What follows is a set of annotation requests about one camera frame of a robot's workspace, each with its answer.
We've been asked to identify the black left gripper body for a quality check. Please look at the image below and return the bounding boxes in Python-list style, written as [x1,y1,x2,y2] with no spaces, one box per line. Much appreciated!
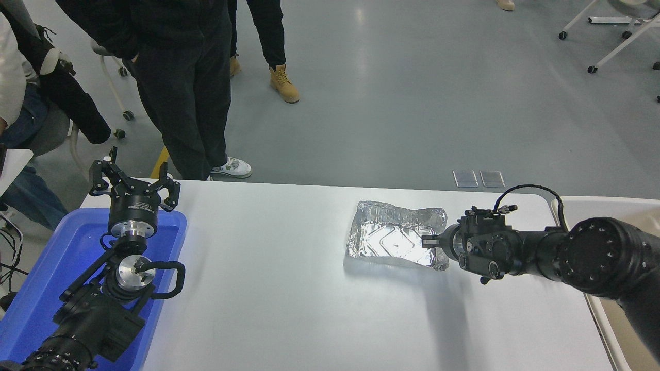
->
[108,187,162,228]

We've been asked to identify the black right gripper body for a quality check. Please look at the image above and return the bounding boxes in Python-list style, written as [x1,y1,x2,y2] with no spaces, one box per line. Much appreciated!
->
[437,224,460,261]

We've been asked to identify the silver foil tray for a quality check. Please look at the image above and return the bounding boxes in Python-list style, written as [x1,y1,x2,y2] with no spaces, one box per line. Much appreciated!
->
[346,201,450,272]

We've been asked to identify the grey wheeled chair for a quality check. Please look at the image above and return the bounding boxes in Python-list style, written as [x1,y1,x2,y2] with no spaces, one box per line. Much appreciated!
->
[92,40,136,122]

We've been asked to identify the grey chair under seated person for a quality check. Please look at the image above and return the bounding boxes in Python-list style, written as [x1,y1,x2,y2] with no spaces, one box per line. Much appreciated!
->
[23,103,127,181]

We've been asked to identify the black jacket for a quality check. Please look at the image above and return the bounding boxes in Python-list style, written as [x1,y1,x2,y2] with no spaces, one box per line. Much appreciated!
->
[0,0,112,145]

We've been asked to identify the blue plastic tray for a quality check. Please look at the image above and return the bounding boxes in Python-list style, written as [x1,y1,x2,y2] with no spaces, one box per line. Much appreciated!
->
[0,208,187,371]

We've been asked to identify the white side table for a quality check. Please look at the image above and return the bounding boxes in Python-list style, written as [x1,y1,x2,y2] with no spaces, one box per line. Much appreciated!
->
[0,148,34,196]

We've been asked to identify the person in white sneakers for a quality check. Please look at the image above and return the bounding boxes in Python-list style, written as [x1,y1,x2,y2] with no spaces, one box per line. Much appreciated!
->
[56,0,253,181]

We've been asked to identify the seated person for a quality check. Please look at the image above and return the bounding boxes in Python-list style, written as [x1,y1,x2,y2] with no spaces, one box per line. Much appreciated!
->
[0,13,70,232]

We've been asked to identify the person in tan boots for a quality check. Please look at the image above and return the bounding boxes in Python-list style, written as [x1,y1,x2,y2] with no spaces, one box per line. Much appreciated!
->
[227,0,300,104]

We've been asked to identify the large pale bin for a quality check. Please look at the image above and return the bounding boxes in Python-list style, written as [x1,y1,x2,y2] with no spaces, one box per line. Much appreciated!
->
[551,196,660,371]

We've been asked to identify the black cable bundle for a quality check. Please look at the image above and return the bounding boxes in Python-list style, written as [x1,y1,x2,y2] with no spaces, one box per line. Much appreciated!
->
[0,211,24,289]

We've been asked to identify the white wheeled chair frame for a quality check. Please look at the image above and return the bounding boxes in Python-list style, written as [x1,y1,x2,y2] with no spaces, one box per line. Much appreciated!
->
[558,0,660,74]

